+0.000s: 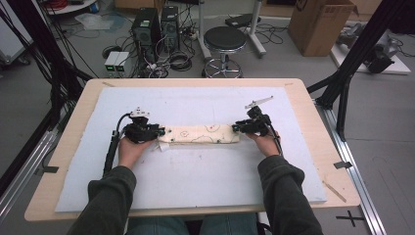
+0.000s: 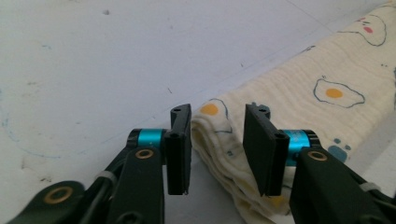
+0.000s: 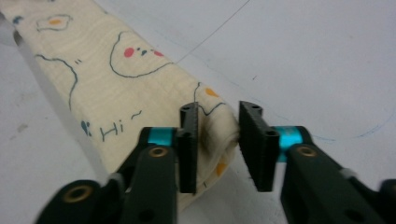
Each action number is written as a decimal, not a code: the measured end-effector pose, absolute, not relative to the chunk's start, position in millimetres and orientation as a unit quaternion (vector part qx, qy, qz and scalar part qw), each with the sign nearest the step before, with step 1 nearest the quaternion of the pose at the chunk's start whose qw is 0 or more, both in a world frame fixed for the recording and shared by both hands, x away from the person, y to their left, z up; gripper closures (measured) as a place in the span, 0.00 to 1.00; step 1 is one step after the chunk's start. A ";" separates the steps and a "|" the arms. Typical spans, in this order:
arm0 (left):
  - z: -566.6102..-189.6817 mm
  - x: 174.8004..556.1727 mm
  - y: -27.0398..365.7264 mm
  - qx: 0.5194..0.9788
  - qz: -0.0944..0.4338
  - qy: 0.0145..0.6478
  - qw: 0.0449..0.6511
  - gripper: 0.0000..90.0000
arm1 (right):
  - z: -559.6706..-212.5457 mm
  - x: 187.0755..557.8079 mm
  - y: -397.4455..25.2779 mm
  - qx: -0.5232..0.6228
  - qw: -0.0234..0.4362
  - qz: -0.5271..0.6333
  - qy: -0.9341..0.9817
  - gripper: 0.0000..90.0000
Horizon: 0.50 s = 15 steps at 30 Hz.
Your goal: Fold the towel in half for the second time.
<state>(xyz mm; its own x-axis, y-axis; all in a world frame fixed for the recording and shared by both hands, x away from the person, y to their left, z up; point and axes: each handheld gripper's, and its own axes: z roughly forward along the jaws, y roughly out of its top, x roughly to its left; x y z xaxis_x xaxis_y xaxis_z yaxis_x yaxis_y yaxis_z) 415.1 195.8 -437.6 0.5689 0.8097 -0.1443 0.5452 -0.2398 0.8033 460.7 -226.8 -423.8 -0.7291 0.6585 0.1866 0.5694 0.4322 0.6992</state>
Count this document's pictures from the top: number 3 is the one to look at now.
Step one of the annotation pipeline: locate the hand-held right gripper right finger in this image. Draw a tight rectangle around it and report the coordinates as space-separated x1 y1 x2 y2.
238 100 387 224

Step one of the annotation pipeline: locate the white foam mat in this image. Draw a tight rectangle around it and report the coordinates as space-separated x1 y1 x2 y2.
0 0 396 224

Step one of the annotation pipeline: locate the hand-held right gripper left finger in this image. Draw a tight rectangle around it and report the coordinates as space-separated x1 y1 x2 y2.
116 102 200 224

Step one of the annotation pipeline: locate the cream towel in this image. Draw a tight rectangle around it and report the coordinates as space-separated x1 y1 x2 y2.
0 0 241 213

